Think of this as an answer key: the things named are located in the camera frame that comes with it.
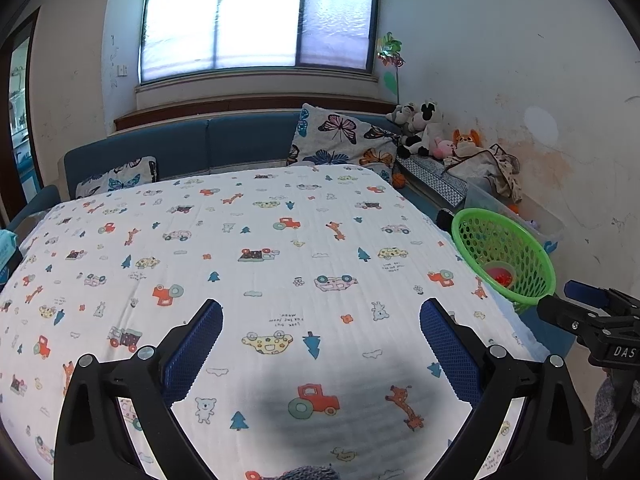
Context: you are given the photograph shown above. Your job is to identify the blue sofa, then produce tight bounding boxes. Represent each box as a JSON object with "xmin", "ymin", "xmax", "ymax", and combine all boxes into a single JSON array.
[{"xmin": 7, "ymin": 110, "xmax": 576, "ymax": 358}]

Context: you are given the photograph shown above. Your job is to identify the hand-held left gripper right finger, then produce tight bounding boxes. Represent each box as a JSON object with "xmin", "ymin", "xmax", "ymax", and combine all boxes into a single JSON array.
[{"xmin": 419, "ymin": 298, "xmax": 588, "ymax": 480}]

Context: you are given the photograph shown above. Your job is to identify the brown wooden ledge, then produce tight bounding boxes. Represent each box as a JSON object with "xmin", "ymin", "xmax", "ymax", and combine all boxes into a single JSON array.
[{"xmin": 114, "ymin": 99, "xmax": 401, "ymax": 133}]

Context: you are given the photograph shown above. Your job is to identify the small butterfly pillow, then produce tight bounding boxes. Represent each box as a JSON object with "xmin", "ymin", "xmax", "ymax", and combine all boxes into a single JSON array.
[{"xmin": 75, "ymin": 156, "xmax": 158, "ymax": 198}]

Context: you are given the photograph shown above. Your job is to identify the window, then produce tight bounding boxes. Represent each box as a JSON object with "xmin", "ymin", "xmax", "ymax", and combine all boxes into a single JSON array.
[{"xmin": 140, "ymin": 0, "xmax": 381, "ymax": 83}]

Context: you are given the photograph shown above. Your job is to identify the grey raccoon plush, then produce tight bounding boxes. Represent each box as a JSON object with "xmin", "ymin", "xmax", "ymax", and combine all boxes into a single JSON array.
[{"xmin": 387, "ymin": 104, "xmax": 416, "ymax": 126}]

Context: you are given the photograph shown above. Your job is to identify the green plastic basket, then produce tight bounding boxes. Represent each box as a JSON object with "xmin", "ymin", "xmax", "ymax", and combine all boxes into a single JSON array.
[{"xmin": 451, "ymin": 208, "xmax": 557, "ymax": 313}]

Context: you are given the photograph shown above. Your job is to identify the clear storage bin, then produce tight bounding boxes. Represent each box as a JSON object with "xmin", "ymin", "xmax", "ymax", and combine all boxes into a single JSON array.
[{"xmin": 465, "ymin": 177, "xmax": 566, "ymax": 256}]

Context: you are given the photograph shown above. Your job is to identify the black and white cow plush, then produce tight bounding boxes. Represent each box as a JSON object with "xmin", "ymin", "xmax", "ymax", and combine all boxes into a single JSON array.
[{"xmin": 397, "ymin": 100, "xmax": 443, "ymax": 158}]

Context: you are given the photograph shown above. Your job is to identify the orange fox plush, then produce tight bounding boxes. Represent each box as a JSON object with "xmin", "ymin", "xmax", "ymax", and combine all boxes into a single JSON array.
[{"xmin": 452, "ymin": 129, "xmax": 483, "ymax": 150}]

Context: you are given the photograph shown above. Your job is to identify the brown door frame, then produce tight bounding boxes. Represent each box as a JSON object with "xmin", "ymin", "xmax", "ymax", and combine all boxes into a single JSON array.
[{"xmin": 0, "ymin": 7, "xmax": 42, "ymax": 226}]

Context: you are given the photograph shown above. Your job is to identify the red paper cup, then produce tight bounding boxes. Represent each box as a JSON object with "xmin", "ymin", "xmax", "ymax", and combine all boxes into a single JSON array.
[{"xmin": 482, "ymin": 261, "xmax": 518, "ymax": 288}]

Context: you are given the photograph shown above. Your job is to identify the colourful pinwheel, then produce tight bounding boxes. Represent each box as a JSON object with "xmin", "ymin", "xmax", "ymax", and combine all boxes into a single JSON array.
[{"xmin": 376, "ymin": 34, "xmax": 406, "ymax": 103}]

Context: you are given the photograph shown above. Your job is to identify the person's left forearm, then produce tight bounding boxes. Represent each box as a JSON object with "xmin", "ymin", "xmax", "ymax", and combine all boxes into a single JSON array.
[{"xmin": 277, "ymin": 464, "xmax": 343, "ymax": 480}]

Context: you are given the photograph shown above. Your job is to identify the blue patterned cushion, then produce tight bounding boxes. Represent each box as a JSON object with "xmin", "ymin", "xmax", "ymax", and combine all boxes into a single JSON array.
[{"xmin": 395, "ymin": 152, "xmax": 471, "ymax": 208}]

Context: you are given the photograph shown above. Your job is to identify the beige cloth bag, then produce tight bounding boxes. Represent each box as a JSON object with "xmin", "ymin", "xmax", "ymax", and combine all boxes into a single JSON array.
[{"xmin": 444, "ymin": 144, "xmax": 523, "ymax": 203}]

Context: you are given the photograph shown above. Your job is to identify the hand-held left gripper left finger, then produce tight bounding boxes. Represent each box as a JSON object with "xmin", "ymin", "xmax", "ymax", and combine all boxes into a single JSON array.
[{"xmin": 52, "ymin": 299, "xmax": 224, "ymax": 480}]

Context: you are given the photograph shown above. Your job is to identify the large butterfly pillow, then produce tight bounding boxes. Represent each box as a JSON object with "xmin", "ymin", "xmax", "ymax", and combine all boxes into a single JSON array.
[{"xmin": 287, "ymin": 104, "xmax": 401, "ymax": 168}]

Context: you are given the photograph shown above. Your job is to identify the person's right forearm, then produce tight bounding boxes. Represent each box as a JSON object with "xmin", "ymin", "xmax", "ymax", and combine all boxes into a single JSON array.
[{"xmin": 590, "ymin": 372, "xmax": 640, "ymax": 461}]

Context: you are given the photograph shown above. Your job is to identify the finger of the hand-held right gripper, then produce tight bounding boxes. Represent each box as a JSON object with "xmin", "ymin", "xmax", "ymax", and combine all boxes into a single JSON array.
[
  {"xmin": 564, "ymin": 280, "xmax": 640, "ymax": 313},
  {"xmin": 537, "ymin": 296, "xmax": 608, "ymax": 333}
]

